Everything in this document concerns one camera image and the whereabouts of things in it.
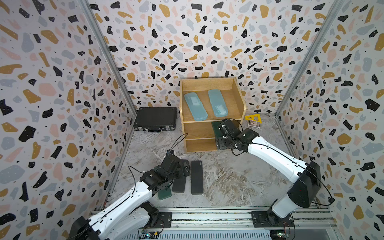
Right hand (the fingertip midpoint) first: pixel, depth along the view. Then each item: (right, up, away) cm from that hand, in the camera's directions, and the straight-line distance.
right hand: (222, 141), depth 82 cm
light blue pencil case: (-15, +19, -2) cm, 24 cm away
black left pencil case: (-24, -25, +2) cm, 35 cm away
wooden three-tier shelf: (-14, +3, +7) cm, 16 cm away
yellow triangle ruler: (+29, +15, +36) cm, 48 cm away
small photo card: (+28, +10, +31) cm, 43 cm away
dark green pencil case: (-31, -28, -2) cm, 42 cm away
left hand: (-20, -14, -3) cm, 24 cm away
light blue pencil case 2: (-2, +19, -3) cm, 19 cm away
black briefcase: (-48, +14, +37) cm, 63 cm away
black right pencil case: (-14, -22, +5) cm, 26 cm away
